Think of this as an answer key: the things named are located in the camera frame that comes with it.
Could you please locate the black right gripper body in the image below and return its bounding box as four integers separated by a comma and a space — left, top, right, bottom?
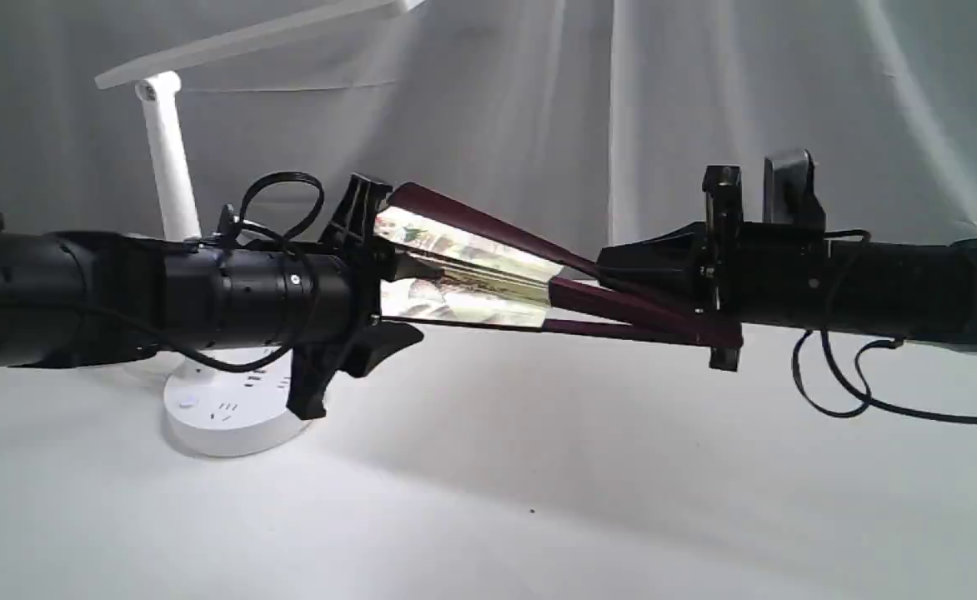
702, 166, 828, 331

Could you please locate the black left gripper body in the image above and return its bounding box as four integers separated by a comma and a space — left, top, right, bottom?
163, 173, 393, 421

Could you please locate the painted paper folding fan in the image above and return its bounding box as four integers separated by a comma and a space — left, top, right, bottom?
373, 182, 743, 349

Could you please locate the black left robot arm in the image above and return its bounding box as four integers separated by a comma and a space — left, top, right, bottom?
0, 171, 443, 421

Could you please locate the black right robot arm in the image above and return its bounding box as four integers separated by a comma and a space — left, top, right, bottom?
598, 152, 977, 353

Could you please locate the white desk lamp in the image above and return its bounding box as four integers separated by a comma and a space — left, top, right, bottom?
95, 1, 416, 458

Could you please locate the grey backdrop curtain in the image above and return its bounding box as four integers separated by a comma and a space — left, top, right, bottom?
0, 1, 977, 258

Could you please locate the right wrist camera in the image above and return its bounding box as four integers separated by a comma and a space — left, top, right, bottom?
763, 148, 825, 233

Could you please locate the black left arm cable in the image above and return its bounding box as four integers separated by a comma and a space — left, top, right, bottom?
80, 172, 327, 373

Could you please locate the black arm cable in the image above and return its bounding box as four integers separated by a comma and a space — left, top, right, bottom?
80, 172, 327, 373
791, 229, 977, 426

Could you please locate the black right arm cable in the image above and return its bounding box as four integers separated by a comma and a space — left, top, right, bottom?
791, 229, 977, 426

